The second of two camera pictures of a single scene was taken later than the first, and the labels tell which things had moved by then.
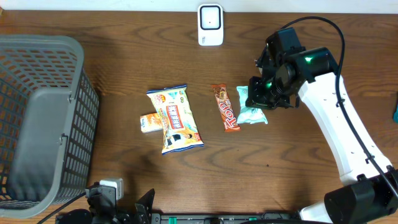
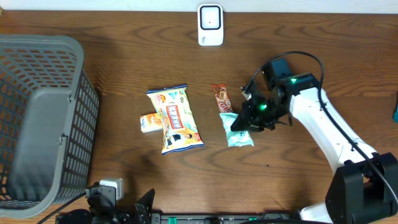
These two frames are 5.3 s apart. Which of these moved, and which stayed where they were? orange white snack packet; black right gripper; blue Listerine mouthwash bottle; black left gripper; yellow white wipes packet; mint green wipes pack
Moved: black right gripper; mint green wipes pack
Stayed: black left gripper; orange white snack packet; blue Listerine mouthwash bottle; yellow white wipes packet
